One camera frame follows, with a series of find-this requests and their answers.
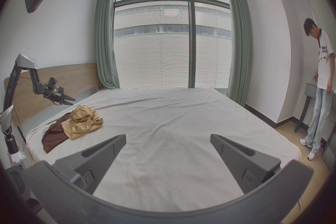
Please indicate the brown shorts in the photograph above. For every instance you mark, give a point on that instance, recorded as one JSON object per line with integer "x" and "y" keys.
{"x": 56, "y": 136}

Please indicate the tan shorts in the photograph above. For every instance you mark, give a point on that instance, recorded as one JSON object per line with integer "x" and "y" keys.
{"x": 84, "y": 123}

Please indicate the person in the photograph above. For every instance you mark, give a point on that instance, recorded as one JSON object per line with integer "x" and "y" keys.
{"x": 324, "y": 65}

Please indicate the window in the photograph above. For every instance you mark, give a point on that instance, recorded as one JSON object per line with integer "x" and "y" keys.
{"x": 157, "y": 60}

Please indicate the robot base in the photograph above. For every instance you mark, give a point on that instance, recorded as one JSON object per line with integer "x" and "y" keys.
{"x": 18, "y": 158}

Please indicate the small grey table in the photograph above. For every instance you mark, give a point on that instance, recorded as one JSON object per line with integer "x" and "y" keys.
{"x": 313, "y": 89}

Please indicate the bed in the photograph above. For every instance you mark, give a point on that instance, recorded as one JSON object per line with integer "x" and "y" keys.
{"x": 170, "y": 125}

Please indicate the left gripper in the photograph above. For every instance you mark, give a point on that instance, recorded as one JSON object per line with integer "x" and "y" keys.
{"x": 57, "y": 98}

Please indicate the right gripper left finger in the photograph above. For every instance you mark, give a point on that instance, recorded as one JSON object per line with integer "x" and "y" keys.
{"x": 73, "y": 167}

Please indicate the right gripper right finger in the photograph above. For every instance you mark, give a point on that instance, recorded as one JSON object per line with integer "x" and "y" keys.
{"x": 262, "y": 167}

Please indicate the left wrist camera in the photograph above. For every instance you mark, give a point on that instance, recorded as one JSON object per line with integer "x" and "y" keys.
{"x": 60, "y": 89}

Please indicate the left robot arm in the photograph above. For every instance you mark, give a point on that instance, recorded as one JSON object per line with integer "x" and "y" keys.
{"x": 35, "y": 83}

